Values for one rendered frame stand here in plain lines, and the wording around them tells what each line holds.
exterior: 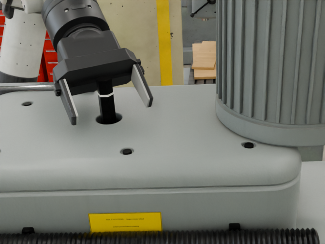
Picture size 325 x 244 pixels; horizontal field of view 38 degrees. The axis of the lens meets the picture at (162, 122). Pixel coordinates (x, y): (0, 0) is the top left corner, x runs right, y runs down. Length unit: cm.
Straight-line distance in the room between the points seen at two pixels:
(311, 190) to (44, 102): 43
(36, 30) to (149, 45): 142
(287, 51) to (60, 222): 34
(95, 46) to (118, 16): 173
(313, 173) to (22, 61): 64
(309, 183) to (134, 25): 177
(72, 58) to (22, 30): 41
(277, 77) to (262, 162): 10
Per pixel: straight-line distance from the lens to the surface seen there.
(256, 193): 57
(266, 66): 55
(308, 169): 79
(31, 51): 107
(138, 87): 67
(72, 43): 68
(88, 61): 65
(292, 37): 53
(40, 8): 79
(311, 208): 71
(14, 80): 108
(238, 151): 57
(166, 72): 248
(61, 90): 65
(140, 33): 242
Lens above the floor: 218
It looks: 27 degrees down
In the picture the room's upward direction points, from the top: 4 degrees counter-clockwise
